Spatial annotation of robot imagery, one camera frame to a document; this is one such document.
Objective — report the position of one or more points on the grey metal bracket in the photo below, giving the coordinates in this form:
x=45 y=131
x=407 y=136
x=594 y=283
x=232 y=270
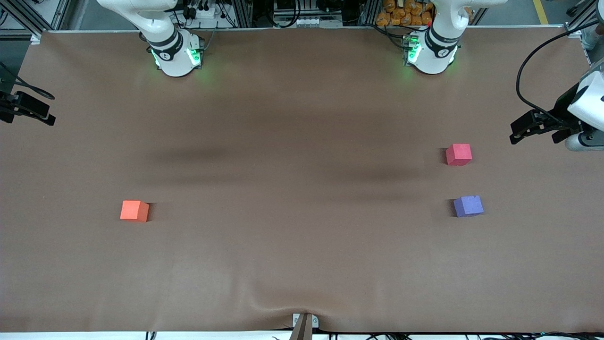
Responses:
x=306 y=328

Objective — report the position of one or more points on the white power strip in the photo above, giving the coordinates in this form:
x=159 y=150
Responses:
x=207 y=13

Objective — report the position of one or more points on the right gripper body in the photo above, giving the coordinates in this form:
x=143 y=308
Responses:
x=10 y=107

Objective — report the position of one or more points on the orange foam block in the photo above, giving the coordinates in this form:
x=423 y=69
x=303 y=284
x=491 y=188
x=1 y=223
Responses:
x=133 y=211

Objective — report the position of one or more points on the white terminal strip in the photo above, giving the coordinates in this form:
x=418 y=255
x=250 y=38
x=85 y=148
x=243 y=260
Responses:
x=316 y=21

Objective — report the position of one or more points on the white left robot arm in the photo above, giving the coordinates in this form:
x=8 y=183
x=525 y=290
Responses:
x=432 y=61

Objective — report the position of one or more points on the purple foam block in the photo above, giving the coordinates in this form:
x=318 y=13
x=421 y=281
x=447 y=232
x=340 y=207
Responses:
x=468 y=206

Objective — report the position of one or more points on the red foam block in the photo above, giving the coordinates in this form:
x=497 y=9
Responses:
x=458 y=155

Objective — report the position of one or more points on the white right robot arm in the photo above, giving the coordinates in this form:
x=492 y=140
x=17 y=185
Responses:
x=174 y=61

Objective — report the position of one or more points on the brown table cover mat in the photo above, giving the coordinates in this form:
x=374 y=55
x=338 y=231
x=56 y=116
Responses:
x=302 y=245

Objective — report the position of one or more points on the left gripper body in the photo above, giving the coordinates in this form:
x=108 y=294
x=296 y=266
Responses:
x=563 y=111

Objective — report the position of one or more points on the pile of orange packets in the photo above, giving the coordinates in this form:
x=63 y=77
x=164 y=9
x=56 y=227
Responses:
x=401 y=14

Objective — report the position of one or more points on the grey aluminium frame strut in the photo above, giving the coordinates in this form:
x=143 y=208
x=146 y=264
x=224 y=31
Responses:
x=578 y=16
x=28 y=21

